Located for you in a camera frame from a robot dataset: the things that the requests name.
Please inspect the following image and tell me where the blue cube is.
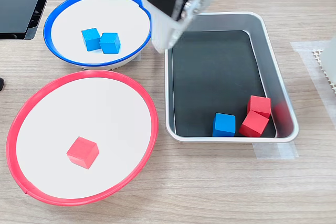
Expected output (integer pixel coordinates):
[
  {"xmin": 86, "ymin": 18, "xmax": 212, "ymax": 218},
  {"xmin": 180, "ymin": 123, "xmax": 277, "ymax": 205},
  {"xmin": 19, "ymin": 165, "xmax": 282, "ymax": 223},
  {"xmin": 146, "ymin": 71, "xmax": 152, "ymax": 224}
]
[
  {"xmin": 81, "ymin": 27, "xmax": 102, "ymax": 52},
  {"xmin": 212, "ymin": 112, "xmax": 236, "ymax": 137},
  {"xmin": 99, "ymin": 33, "xmax": 121, "ymax": 55}
]

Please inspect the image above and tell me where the red cube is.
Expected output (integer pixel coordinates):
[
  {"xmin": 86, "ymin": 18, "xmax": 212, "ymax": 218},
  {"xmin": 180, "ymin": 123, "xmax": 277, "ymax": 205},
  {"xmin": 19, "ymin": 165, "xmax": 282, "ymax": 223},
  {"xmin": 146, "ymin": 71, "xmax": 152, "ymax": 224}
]
[
  {"xmin": 246, "ymin": 95, "xmax": 272, "ymax": 119},
  {"xmin": 238, "ymin": 110, "xmax": 270, "ymax": 138},
  {"xmin": 66, "ymin": 136, "xmax": 100, "ymax": 170}
]

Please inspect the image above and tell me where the black tray mat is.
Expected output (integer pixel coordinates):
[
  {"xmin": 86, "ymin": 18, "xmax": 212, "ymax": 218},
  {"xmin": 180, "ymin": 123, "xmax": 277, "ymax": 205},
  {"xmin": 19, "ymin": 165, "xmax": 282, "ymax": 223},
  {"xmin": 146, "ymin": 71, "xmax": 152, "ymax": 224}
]
[{"xmin": 171, "ymin": 30, "xmax": 277, "ymax": 138}]

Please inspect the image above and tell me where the steel tray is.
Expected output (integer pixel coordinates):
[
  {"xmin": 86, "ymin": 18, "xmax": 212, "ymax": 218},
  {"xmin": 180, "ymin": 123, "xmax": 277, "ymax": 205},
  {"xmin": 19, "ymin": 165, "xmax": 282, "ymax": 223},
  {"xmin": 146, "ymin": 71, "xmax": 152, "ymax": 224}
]
[{"xmin": 164, "ymin": 12, "xmax": 300, "ymax": 143}]

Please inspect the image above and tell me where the blue-rimmed white plate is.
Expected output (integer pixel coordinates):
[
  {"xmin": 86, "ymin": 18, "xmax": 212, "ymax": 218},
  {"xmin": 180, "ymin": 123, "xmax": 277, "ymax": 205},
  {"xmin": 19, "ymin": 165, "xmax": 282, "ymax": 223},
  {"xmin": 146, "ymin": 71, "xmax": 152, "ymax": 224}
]
[{"xmin": 43, "ymin": 0, "xmax": 155, "ymax": 70}]

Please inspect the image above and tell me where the red-rimmed white plate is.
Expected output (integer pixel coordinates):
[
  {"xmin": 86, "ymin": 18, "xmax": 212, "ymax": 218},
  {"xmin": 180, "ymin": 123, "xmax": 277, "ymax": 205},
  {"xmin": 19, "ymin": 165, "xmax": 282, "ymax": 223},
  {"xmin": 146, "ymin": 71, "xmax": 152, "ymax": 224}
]
[{"xmin": 6, "ymin": 70, "xmax": 159, "ymax": 207}]

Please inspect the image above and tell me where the clear tape strip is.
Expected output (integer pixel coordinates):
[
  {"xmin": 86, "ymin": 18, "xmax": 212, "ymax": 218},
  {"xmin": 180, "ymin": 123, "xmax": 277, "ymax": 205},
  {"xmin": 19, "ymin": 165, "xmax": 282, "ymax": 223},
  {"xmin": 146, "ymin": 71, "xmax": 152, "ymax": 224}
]
[
  {"xmin": 252, "ymin": 141, "xmax": 299, "ymax": 160},
  {"xmin": 290, "ymin": 40, "xmax": 336, "ymax": 125}
]

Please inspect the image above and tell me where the black electronic device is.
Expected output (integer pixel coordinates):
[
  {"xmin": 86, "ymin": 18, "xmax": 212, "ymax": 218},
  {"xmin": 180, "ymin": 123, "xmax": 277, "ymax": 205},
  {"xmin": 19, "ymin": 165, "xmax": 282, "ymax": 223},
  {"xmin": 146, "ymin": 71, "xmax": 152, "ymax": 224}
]
[{"xmin": 0, "ymin": 0, "xmax": 58, "ymax": 41}]

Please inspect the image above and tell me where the pale perforated base plate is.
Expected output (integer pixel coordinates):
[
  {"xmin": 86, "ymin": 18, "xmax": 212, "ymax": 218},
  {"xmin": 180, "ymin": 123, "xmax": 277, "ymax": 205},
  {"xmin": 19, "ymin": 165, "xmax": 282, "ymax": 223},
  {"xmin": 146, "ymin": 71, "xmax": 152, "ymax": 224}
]
[{"xmin": 311, "ymin": 48, "xmax": 336, "ymax": 95}]

